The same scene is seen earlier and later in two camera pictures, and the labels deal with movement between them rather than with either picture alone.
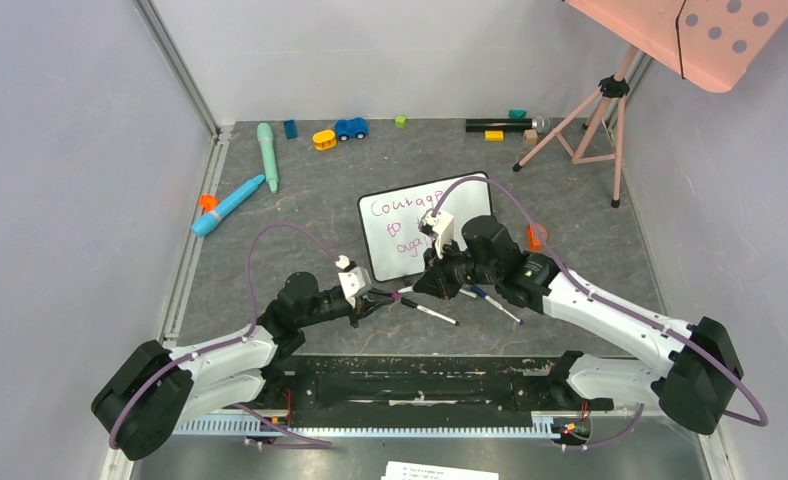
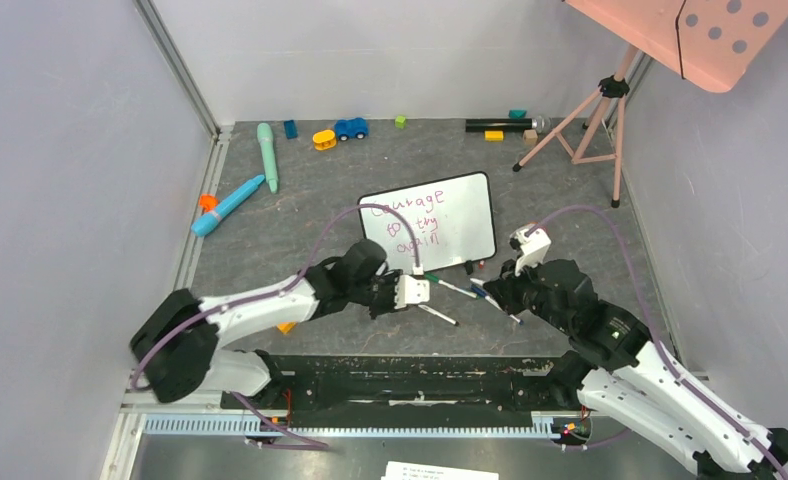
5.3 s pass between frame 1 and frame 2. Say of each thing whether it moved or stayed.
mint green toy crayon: stayed
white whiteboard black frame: stayed
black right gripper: moved
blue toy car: stayed
